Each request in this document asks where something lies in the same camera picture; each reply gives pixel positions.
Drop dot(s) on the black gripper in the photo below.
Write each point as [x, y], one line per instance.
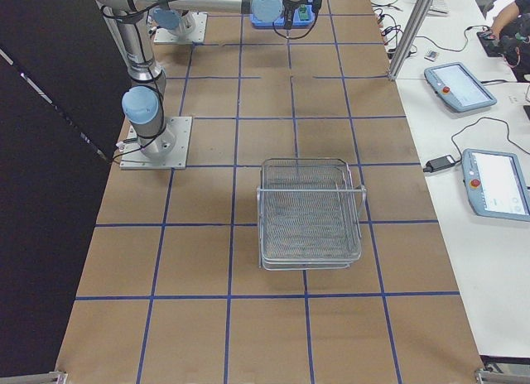
[288, 2]

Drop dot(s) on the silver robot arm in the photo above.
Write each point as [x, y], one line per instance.
[177, 22]
[143, 102]

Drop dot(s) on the operator hand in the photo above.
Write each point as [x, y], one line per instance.
[497, 27]

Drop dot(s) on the blue plastic tray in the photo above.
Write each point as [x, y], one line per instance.
[278, 23]

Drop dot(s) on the green terminal block component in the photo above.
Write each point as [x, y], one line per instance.
[305, 14]

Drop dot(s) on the far teach pendant tablet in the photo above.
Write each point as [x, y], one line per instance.
[458, 88]

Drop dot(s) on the teach pendant tablet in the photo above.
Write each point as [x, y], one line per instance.
[458, 88]
[495, 185]

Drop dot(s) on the black joystick controller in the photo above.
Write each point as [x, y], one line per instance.
[505, 45]

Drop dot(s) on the black power adapter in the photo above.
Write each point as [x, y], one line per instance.
[439, 163]

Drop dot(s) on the near teach pendant tablet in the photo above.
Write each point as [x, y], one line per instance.
[495, 185]

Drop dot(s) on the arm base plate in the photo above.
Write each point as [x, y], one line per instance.
[169, 150]
[164, 37]

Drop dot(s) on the aluminium frame post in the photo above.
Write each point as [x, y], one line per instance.
[411, 29]

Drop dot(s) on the silver wire mesh shelf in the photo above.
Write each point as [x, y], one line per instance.
[308, 214]

